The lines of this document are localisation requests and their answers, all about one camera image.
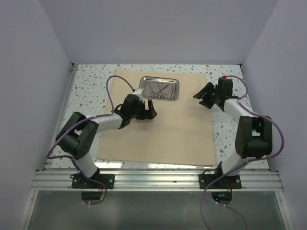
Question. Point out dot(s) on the steel surgical scissors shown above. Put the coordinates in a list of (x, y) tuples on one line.
[(157, 94)]

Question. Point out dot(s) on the steel instrument tray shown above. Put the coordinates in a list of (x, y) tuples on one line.
[(151, 84)]

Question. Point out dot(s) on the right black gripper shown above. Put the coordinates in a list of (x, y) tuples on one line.
[(205, 102)]

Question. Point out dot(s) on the aluminium front rail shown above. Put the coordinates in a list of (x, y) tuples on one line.
[(173, 180)]

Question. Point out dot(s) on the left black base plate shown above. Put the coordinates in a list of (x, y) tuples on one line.
[(80, 182)]

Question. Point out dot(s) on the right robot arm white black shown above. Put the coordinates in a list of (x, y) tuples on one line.
[(254, 134)]

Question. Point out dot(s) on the beige cloth wrap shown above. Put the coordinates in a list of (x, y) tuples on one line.
[(181, 133)]

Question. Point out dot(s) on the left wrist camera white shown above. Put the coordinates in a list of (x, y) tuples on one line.
[(138, 92)]

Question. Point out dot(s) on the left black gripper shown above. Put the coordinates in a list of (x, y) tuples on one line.
[(146, 114)]

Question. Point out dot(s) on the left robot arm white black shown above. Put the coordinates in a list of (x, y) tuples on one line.
[(77, 135)]

